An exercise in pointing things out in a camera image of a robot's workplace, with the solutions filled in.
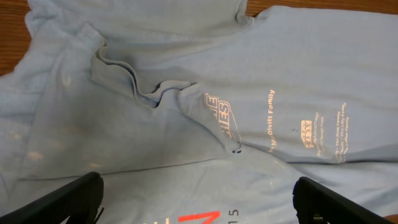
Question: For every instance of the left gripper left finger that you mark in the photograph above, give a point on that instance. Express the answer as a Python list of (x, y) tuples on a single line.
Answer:
[(77, 202)]

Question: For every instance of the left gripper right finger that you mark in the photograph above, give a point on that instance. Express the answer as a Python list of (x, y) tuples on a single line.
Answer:
[(316, 203)]

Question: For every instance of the light blue printed t-shirt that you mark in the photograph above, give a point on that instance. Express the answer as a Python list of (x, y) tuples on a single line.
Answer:
[(193, 112)]

